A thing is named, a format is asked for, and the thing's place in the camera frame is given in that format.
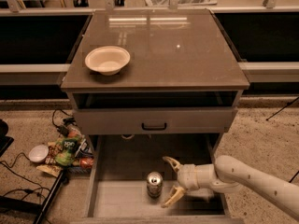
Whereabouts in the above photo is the silver 7up soda can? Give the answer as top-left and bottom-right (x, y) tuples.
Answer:
(147, 172), (163, 198)

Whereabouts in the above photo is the white bowl on floor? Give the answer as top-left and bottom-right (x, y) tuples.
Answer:
(28, 145), (49, 163)

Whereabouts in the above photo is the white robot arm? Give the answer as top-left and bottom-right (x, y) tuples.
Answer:
(162, 155), (299, 220)

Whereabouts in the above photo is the white paper bowl on counter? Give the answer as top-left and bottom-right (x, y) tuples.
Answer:
(85, 46), (131, 76)

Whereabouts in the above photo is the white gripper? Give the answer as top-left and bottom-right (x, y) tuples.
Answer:
(161, 156), (217, 208)

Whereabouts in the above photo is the open grey middle drawer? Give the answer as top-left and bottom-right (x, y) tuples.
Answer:
(71, 134), (244, 224)

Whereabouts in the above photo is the black drawer handle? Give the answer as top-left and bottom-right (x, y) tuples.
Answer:
(141, 123), (167, 131)

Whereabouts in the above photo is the grey drawer cabinet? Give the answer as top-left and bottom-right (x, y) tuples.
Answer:
(60, 8), (250, 224)

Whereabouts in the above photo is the black power adapter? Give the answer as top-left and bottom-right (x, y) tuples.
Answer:
(57, 125), (69, 136)

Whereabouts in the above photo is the black cable on floor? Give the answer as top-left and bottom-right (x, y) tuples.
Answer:
(0, 152), (52, 203)

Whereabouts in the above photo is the black stand base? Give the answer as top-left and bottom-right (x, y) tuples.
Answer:
(0, 171), (68, 224)

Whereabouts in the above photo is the black tripod leg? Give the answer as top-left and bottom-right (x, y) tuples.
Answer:
(266, 97), (299, 121)

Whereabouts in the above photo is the green chip bag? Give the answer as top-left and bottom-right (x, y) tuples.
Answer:
(55, 138), (78, 166)

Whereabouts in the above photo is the closed grey top drawer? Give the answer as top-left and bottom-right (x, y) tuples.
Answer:
(74, 107), (237, 135)

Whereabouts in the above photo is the yellow snack packet on floor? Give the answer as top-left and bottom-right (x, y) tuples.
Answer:
(36, 164), (62, 177)

